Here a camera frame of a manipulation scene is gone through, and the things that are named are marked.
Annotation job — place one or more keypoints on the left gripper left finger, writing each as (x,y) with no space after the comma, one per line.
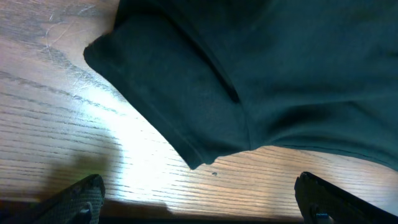
(80,203)

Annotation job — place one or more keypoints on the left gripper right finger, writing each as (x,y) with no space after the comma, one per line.
(322,202)

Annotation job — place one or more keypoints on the black t-shirt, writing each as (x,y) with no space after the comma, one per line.
(220,77)

